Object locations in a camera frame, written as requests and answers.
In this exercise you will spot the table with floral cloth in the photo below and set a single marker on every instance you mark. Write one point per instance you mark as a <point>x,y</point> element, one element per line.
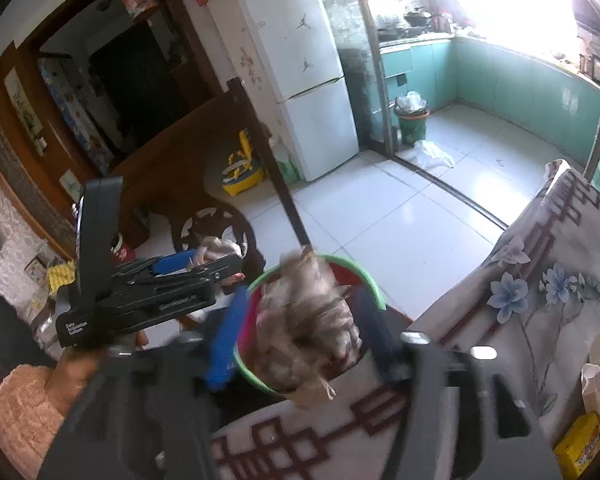
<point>480,320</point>

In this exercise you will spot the blue wall poster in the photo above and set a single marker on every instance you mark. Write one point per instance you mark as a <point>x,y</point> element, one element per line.
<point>72,112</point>

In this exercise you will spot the person's left hand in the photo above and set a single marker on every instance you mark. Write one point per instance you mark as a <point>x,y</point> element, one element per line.
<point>72,375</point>

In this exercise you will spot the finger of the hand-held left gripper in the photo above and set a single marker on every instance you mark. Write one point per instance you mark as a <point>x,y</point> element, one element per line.
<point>220,267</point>
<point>175,262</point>

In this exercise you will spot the dark cloth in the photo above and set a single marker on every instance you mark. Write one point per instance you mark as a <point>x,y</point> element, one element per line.
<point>10,330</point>

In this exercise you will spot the red can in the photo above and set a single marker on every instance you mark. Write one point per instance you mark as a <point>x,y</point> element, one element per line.
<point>121,247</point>

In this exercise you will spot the green plastic jug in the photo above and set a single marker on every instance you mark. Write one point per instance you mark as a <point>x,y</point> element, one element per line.
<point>285,160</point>

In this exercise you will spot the wooden cabinet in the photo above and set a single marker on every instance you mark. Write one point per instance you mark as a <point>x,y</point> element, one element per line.
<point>40,125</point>

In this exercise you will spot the yellow packet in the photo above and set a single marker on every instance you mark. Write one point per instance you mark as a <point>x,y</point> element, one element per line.
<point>577,442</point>

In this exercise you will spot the green kitchen waste bin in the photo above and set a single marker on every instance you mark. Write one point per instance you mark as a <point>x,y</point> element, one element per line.
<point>412,122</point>

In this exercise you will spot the carved wooden chair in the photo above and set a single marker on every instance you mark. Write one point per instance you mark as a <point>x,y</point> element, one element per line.
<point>180,170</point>

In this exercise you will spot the large paper wad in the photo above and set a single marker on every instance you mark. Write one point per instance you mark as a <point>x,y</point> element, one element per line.
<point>305,320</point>

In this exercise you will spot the person's left forearm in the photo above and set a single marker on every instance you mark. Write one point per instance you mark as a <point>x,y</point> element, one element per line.
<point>15,410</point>

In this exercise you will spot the teal kitchen cabinets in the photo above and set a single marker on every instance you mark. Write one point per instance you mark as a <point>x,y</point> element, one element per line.
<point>505,85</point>

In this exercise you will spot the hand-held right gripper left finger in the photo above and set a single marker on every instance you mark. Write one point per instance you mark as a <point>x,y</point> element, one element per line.
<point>225,345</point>

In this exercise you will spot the yellow toy item on floor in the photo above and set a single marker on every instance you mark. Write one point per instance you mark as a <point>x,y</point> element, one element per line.
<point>240,172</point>

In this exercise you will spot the white refrigerator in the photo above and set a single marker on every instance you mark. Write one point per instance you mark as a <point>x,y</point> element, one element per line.
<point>295,70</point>

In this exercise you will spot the red bin with green rim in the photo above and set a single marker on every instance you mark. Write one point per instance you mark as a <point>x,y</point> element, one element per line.
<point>252,310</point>

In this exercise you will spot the black wok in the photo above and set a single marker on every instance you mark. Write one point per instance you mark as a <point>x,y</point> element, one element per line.
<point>417,16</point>

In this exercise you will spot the clear plastic bag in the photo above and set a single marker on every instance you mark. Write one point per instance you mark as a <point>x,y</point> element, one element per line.
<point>432,154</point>

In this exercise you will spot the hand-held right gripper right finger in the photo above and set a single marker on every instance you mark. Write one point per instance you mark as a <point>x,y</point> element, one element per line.
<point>377,332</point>

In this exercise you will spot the sliding door frame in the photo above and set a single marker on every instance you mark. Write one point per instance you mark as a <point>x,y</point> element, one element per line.
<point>375,60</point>

